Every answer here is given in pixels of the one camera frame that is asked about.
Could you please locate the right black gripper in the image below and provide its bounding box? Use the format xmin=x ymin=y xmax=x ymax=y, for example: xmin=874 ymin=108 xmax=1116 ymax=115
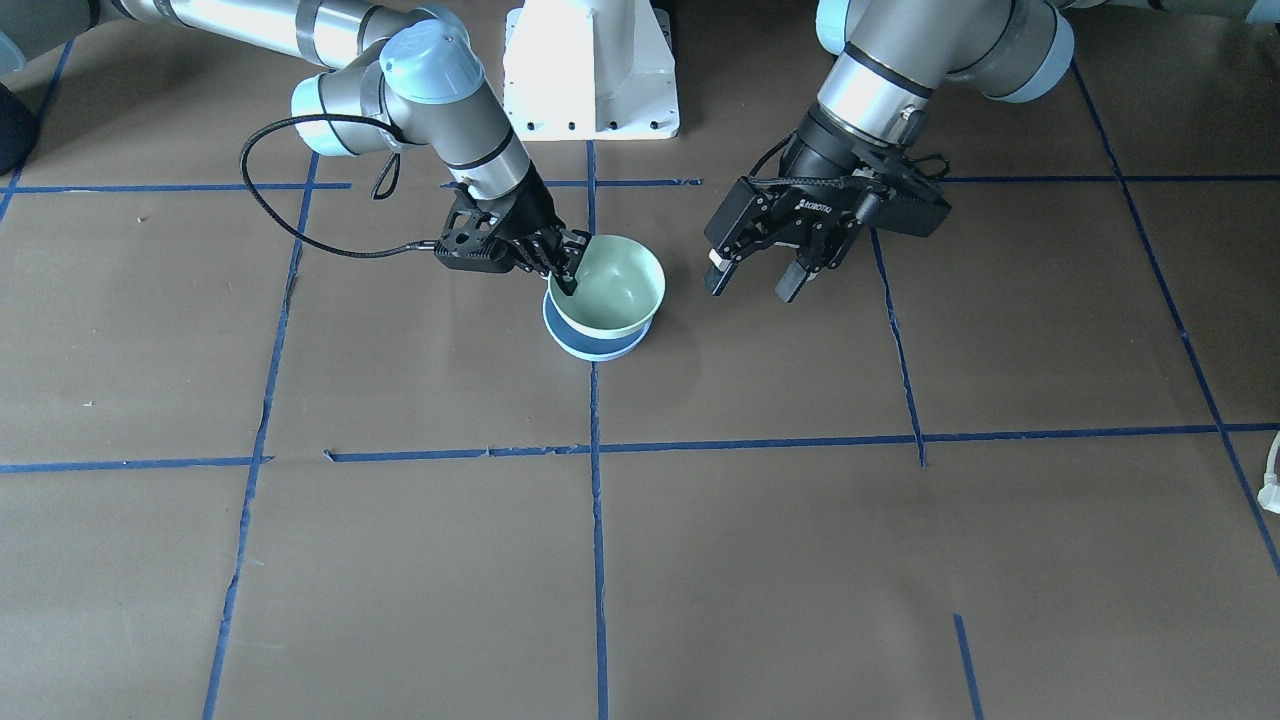
xmin=434 ymin=179 xmax=591 ymax=297

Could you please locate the blue bowl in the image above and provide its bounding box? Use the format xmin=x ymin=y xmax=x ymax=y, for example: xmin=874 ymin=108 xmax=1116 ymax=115
xmin=541 ymin=293 xmax=652 ymax=363

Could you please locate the white pedestal column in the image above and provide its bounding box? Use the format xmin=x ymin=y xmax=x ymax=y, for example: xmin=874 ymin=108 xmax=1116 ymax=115
xmin=502 ymin=1 xmax=681 ymax=142

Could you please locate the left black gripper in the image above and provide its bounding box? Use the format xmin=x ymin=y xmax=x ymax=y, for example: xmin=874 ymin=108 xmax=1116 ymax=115
xmin=704 ymin=170 xmax=951 ymax=304

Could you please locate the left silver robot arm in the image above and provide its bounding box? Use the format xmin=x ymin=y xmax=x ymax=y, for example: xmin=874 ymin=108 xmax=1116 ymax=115
xmin=703 ymin=1 xmax=1093 ymax=302

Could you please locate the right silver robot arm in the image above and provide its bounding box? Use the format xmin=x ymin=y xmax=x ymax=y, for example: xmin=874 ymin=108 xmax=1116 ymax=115
xmin=3 ymin=1 xmax=590 ymax=293

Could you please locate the white power plug cable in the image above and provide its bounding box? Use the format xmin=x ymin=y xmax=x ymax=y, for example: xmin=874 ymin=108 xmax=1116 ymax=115
xmin=1258 ymin=430 xmax=1280 ymax=515

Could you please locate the green bowl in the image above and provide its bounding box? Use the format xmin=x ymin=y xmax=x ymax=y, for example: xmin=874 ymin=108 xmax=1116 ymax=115
xmin=549 ymin=234 xmax=666 ymax=340

